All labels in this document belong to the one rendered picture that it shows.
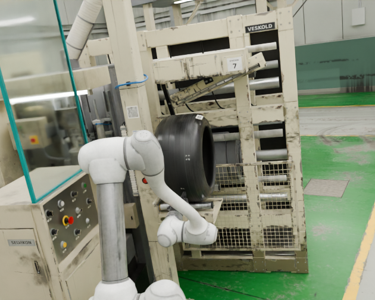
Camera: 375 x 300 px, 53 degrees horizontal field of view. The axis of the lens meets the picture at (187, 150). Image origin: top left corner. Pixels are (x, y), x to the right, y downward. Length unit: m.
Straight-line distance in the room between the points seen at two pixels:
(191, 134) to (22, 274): 1.12
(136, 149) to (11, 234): 0.84
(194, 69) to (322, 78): 9.07
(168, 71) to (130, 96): 0.33
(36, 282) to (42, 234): 0.28
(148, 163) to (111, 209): 0.22
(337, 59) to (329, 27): 0.87
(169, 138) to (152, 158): 0.73
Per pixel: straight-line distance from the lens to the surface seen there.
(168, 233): 1.83
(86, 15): 2.70
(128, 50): 2.28
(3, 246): 2.06
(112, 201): 1.47
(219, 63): 2.41
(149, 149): 1.41
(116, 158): 1.44
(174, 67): 2.47
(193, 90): 2.60
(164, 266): 2.70
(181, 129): 2.16
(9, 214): 1.94
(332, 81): 11.31
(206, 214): 2.30
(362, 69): 11.14
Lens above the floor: 1.85
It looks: 15 degrees down
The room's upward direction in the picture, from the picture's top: 8 degrees counter-clockwise
